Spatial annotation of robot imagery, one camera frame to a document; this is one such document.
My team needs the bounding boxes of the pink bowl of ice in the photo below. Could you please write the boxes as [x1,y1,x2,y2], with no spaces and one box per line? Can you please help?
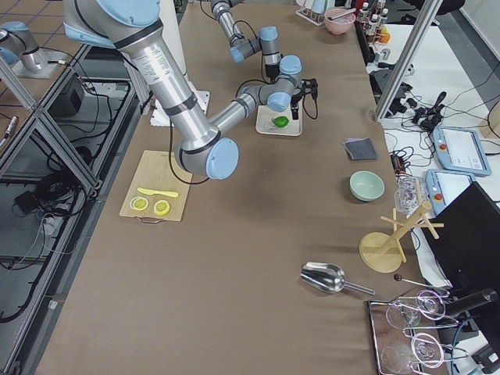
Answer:
[324,8,356,35]

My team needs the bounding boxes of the black wire glass rack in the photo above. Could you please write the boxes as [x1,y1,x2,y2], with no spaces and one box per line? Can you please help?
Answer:
[367,290,468,374]

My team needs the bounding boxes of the wooden cutting board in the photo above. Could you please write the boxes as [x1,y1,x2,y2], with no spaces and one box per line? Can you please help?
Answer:
[120,150,192,223]

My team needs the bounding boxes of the metal black-tipped tool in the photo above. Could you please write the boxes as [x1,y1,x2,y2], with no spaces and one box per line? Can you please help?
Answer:
[326,8,356,21]

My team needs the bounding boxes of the grey folded cloth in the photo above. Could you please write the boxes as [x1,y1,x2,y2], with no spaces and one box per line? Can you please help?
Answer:
[343,137,378,161]

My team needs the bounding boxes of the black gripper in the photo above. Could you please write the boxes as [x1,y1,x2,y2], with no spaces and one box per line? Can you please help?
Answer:
[264,63,280,82]
[290,78,318,120]

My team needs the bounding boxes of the wooden mug tree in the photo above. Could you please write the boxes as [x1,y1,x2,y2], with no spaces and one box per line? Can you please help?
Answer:
[359,179,444,273]

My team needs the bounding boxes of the white rabbit tray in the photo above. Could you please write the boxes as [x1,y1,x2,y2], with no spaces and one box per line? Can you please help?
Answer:
[255,102,302,137]

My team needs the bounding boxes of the green lime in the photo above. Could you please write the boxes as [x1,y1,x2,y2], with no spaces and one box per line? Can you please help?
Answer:
[271,116,289,128]

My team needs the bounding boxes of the aluminium frame post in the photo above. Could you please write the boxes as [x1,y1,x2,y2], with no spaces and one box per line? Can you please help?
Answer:
[373,0,442,122]

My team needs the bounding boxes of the yellow lemon slice toy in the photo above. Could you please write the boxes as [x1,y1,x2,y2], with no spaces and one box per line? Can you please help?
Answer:
[129,196,149,212]
[153,199,171,216]

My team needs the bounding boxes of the black monitor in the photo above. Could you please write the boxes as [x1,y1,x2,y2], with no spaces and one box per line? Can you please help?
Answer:
[425,182,499,292]

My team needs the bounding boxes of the green bowl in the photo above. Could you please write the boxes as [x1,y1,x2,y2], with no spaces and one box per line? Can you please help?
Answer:
[349,170,385,202]

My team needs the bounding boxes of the yellow toy knife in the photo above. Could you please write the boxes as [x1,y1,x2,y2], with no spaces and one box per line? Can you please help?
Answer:
[137,187,179,198]

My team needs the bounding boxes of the metal scoop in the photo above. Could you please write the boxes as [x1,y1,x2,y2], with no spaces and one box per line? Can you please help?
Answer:
[300,262,376,295]

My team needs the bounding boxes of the teach pendant tablet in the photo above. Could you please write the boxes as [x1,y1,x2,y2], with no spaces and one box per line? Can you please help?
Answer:
[432,125,491,177]
[425,169,476,215]

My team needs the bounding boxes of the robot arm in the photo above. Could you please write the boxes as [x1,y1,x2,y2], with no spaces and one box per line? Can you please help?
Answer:
[210,0,282,83]
[63,1,302,180]

